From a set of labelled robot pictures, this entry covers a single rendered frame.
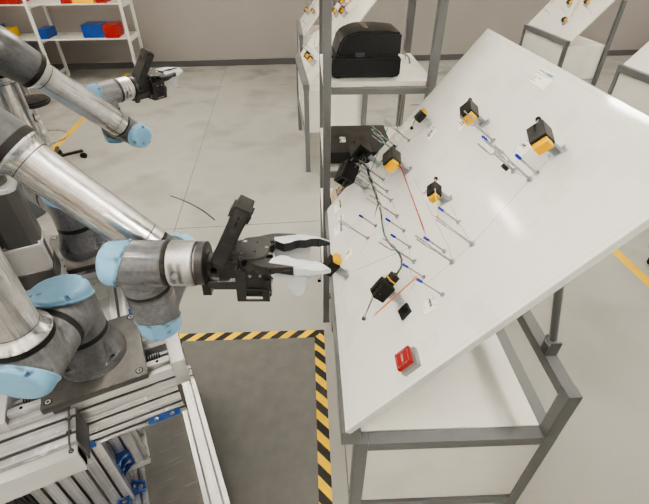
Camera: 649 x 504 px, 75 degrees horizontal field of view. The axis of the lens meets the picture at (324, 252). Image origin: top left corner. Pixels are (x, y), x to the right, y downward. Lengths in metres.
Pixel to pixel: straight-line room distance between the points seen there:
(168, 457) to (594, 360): 2.33
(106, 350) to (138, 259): 0.46
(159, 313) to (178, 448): 1.38
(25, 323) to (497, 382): 1.31
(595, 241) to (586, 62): 5.97
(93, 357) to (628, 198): 1.17
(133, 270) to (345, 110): 3.69
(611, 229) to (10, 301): 1.10
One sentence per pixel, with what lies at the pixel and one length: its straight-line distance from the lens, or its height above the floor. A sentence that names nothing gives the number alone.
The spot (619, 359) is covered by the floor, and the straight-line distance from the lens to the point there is 3.06.
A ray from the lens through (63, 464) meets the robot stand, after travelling 1.18.
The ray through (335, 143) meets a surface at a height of 1.12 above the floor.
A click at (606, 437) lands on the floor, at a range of 2.66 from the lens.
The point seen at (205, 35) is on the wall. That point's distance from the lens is 8.53.
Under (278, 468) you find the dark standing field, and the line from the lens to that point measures 2.21.
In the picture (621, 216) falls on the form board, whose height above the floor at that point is 1.54.
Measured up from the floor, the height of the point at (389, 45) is 1.59.
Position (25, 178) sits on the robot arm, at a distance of 0.85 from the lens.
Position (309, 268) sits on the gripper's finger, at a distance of 0.63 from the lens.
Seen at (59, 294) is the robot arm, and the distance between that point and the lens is 1.02.
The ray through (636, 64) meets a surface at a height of 0.90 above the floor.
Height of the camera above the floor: 1.99
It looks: 38 degrees down
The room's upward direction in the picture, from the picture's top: straight up
